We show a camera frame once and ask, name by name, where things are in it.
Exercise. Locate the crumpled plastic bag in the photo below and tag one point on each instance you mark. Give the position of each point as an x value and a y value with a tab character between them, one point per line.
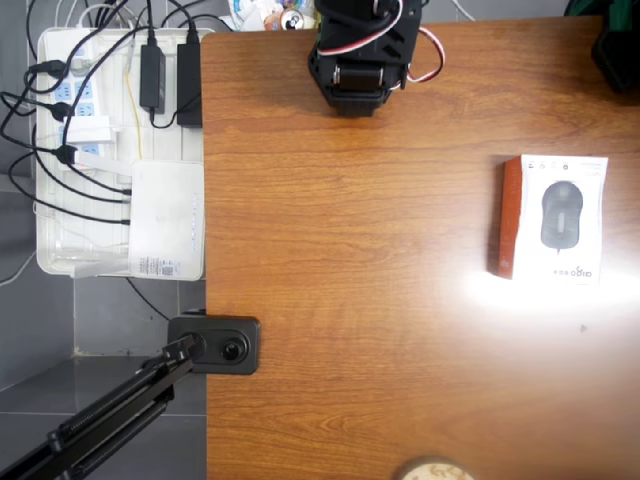
250	15

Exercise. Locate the orange white mouse box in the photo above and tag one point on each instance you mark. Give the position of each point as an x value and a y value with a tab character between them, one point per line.
560	220

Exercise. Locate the white router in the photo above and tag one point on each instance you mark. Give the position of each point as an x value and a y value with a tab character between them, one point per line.
165	220

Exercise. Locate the narrow black power adapter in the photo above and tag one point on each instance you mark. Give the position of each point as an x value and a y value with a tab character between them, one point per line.
152	75

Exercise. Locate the idle black robot arm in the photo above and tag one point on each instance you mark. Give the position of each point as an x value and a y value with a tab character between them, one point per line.
620	55

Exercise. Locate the white power strip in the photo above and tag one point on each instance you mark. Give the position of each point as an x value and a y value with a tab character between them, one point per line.
82	92

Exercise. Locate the white charger plug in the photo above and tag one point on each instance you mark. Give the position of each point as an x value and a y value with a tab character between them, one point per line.
90	129

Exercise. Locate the black stand clamp base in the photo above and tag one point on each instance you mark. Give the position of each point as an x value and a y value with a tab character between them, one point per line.
235	350

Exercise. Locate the drink can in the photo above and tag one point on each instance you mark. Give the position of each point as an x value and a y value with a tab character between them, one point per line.
292	20

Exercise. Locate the wide black power adapter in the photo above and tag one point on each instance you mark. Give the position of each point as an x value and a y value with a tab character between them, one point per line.
189	85

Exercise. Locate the round wooden coaster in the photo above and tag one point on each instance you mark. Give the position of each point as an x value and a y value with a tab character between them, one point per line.
435	471

